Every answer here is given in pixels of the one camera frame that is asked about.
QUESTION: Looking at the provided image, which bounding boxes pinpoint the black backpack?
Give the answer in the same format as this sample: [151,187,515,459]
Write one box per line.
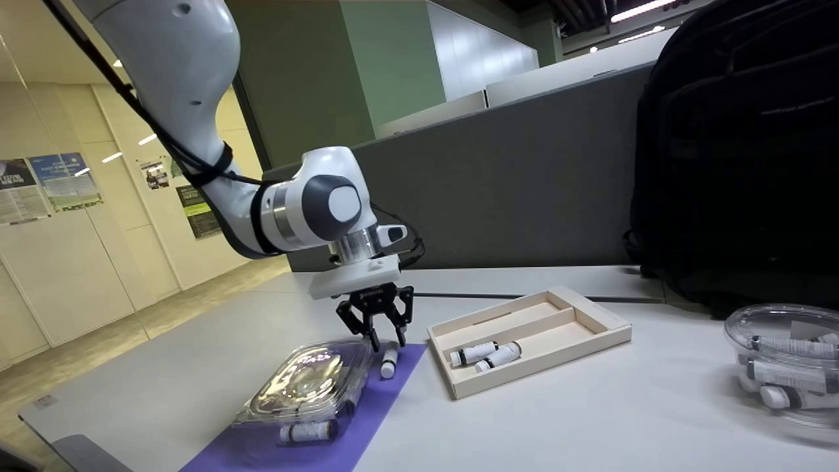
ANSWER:
[624,0,839,320]

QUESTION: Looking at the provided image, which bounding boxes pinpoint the purple mat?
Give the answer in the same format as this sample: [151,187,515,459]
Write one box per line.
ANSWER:
[180,339,430,472]

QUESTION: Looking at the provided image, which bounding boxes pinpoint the wooden segment tray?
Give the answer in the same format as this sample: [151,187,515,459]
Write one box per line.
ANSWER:
[429,286,636,404]

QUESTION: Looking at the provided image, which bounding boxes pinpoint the clear plastic container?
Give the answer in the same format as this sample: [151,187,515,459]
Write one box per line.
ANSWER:
[237,339,376,427]

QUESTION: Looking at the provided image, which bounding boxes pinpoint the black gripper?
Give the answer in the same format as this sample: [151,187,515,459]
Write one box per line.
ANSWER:
[333,280,421,354]

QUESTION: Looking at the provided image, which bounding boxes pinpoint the wall poster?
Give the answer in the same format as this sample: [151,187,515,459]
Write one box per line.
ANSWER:
[0,157,51,227]
[142,160,174,193]
[30,152,102,214]
[177,181,223,242]

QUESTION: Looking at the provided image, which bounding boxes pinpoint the gray desk partition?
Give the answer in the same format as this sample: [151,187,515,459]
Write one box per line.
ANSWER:
[287,62,653,273]

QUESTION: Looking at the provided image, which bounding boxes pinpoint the clear plastic bowl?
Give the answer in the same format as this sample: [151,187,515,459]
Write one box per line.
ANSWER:
[721,301,839,450]

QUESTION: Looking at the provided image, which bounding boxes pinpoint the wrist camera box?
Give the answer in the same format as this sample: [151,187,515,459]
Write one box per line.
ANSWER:
[370,221,412,253]

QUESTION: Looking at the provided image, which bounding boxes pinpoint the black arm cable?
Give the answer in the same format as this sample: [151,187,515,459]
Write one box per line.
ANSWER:
[43,0,265,193]

